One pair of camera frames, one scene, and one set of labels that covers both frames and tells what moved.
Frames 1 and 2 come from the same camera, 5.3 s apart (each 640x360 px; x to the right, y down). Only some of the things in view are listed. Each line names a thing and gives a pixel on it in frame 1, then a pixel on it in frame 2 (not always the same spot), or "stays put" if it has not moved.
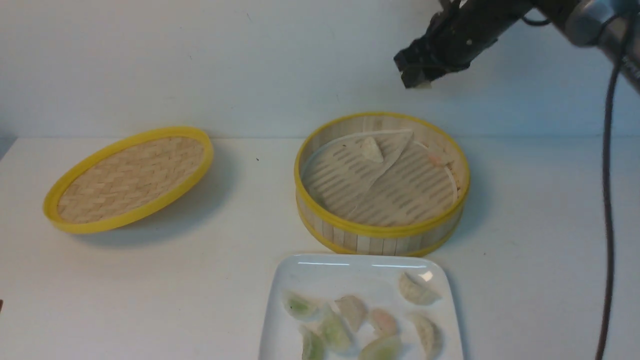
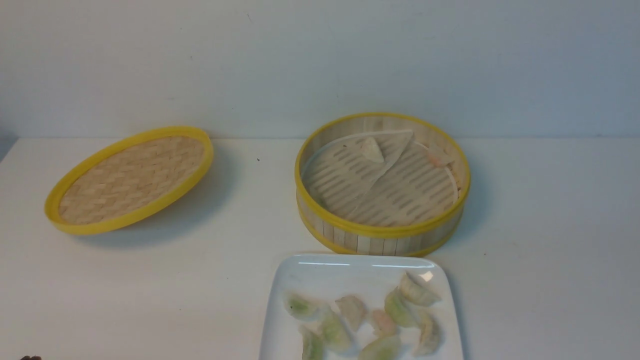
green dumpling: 333,333 stays put
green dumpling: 424,85 -> 397,310
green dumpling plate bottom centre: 387,347 stays put
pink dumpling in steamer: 440,156 stays put
